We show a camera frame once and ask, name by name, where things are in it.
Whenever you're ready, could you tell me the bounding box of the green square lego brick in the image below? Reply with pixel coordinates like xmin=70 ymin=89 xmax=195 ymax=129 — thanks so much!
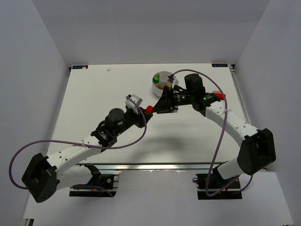
xmin=153 ymin=76 xmax=160 ymax=84

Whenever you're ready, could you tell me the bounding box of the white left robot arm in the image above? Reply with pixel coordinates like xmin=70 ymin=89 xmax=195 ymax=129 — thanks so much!
xmin=22 ymin=105 xmax=153 ymax=203

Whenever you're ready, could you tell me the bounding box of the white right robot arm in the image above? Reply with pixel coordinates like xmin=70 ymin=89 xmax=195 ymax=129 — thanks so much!
xmin=152 ymin=73 xmax=276 ymax=187

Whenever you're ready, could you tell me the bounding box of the white round divided container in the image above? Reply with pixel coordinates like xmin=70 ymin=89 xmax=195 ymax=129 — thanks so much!
xmin=152 ymin=71 xmax=172 ymax=97

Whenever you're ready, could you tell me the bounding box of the red and lilac lego piece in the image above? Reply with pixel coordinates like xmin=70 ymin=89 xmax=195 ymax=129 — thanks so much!
xmin=212 ymin=91 xmax=225 ymax=100

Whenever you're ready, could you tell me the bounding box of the dark corner label sticker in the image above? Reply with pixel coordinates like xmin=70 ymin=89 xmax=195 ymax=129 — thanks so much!
xmin=211 ymin=63 xmax=228 ymax=67

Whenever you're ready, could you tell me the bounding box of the left corner label sticker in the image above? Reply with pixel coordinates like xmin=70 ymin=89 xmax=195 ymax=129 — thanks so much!
xmin=72 ymin=65 xmax=88 ymax=70

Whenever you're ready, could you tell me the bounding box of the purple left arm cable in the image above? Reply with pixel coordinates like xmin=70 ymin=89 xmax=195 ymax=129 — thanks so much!
xmin=9 ymin=95 xmax=148 ymax=197

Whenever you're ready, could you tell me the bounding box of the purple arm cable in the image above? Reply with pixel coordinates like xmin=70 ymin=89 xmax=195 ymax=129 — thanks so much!
xmin=169 ymin=69 xmax=254 ymax=197
xmin=9 ymin=95 xmax=148 ymax=197

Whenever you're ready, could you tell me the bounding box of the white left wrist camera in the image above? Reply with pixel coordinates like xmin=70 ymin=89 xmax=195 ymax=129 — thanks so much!
xmin=125 ymin=94 xmax=143 ymax=114

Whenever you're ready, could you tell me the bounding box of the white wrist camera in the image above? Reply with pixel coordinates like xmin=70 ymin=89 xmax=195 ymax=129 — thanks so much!
xmin=125 ymin=94 xmax=143 ymax=114
xmin=166 ymin=74 xmax=178 ymax=88

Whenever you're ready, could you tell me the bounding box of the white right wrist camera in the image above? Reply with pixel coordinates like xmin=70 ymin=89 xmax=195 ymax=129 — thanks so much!
xmin=166 ymin=74 xmax=178 ymax=88

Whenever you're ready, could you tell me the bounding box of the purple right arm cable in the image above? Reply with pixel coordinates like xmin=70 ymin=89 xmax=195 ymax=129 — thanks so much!
xmin=169 ymin=69 xmax=254 ymax=197

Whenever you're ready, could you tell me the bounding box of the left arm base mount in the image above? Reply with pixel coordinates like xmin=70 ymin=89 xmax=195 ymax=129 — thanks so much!
xmin=69 ymin=163 xmax=119 ymax=198

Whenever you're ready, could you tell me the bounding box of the aluminium table edge rail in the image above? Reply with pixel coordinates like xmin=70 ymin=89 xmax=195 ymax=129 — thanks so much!
xmin=44 ymin=162 xmax=250 ymax=171

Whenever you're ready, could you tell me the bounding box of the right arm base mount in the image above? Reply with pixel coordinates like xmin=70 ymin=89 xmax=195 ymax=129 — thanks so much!
xmin=192 ymin=173 xmax=242 ymax=200

